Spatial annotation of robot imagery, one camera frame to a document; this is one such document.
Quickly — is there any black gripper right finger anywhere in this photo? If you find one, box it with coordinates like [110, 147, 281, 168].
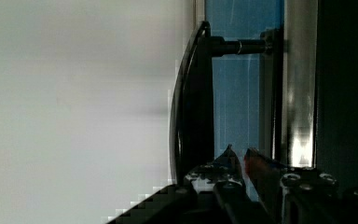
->
[243, 148, 289, 218]

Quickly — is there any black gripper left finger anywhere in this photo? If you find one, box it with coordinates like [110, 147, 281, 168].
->
[183, 143, 246, 200]

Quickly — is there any black and silver toaster oven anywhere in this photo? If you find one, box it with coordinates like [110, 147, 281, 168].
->
[192, 0, 358, 194]

